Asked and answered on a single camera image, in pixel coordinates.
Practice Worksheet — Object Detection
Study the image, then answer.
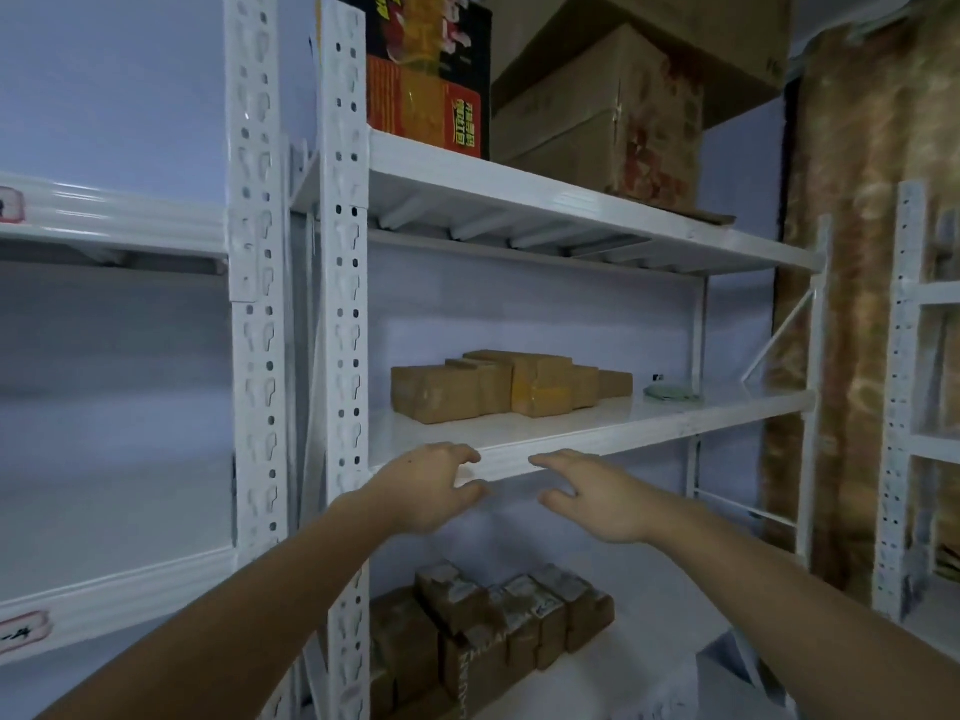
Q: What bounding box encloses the person's left hand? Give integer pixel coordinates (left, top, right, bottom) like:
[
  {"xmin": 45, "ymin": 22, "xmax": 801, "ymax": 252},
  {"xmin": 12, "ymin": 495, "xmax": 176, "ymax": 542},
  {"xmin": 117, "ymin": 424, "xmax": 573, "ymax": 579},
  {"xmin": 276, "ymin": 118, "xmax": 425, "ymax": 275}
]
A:
[{"xmin": 351, "ymin": 442, "xmax": 493, "ymax": 538}]

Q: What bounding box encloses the person's right hand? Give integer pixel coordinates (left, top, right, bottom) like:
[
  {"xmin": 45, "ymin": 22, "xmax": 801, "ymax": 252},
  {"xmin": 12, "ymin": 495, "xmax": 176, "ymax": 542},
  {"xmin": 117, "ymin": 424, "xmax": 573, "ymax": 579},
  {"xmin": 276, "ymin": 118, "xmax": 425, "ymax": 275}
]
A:
[{"xmin": 528, "ymin": 449, "xmax": 681, "ymax": 549}]

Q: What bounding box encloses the person's left forearm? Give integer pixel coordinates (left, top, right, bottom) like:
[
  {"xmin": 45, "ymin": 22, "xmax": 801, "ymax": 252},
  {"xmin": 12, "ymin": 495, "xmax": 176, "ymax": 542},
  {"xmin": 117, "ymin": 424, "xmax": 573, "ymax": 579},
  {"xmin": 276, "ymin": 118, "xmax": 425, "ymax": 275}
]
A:
[{"xmin": 36, "ymin": 496, "xmax": 380, "ymax": 720}]

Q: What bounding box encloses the person's right forearm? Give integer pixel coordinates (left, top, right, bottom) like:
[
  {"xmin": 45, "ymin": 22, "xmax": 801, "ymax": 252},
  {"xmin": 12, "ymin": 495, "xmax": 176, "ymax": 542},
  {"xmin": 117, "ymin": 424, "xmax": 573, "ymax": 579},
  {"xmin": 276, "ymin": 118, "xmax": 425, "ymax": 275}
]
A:
[{"xmin": 646, "ymin": 496, "xmax": 960, "ymax": 720}]

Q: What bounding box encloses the large brown taped parcel box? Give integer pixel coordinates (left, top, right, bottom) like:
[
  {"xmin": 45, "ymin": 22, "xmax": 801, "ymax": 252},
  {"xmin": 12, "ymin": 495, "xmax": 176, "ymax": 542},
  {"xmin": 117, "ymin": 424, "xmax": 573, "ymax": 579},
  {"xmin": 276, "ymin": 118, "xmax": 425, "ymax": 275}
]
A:
[{"xmin": 462, "ymin": 349, "xmax": 576, "ymax": 420}]

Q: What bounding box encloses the pile of labelled brown parcels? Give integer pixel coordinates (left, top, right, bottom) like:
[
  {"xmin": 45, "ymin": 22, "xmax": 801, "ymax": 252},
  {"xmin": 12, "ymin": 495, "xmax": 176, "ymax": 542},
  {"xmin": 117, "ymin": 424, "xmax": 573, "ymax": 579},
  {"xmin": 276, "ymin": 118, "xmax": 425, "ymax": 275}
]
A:
[{"xmin": 369, "ymin": 559, "xmax": 617, "ymax": 720}]

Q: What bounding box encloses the pale green tape roll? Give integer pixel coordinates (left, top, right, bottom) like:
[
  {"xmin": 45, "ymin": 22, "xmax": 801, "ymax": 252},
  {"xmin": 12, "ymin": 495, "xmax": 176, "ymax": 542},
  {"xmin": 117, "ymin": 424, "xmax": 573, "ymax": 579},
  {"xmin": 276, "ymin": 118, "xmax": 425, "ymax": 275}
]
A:
[{"xmin": 642, "ymin": 381, "xmax": 704, "ymax": 404}]

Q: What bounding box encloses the white metal shelf rack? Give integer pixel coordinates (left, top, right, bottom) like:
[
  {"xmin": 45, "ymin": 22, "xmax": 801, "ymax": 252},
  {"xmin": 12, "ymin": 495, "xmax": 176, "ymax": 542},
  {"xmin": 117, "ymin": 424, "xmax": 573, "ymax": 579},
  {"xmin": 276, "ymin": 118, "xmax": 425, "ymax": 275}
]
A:
[
  {"xmin": 0, "ymin": 0, "xmax": 295, "ymax": 720},
  {"xmin": 872, "ymin": 179, "xmax": 960, "ymax": 640},
  {"xmin": 288, "ymin": 0, "xmax": 835, "ymax": 720}
]

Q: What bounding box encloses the brown patterned curtain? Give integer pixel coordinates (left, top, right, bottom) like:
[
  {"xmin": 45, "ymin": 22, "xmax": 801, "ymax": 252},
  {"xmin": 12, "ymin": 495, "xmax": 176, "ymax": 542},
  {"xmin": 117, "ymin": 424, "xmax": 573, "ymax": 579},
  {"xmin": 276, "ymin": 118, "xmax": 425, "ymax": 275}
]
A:
[{"xmin": 759, "ymin": 0, "xmax": 960, "ymax": 602}]

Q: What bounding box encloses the cardboard box with red print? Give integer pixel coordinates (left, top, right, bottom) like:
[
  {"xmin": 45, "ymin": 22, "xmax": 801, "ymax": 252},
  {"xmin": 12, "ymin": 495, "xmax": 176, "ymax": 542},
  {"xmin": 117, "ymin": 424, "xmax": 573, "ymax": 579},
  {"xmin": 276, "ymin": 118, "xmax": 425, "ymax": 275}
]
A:
[{"xmin": 490, "ymin": 25, "xmax": 707, "ymax": 213}]

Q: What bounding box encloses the black and red printed carton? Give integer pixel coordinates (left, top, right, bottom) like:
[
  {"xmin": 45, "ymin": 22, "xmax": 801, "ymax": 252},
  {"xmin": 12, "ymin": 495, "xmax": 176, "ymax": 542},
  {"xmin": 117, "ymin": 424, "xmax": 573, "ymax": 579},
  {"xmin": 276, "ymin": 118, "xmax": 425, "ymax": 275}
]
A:
[{"xmin": 335, "ymin": 0, "xmax": 494, "ymax": 160}]

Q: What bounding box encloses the large plain cardboard box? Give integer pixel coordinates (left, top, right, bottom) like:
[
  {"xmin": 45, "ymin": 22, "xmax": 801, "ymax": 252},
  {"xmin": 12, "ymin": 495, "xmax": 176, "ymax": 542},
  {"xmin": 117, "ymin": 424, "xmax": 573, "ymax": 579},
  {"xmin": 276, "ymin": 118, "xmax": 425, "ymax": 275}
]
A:
[{"xmin": 487, "ymin": 0, "xmax": 794, "ymax": 130}]

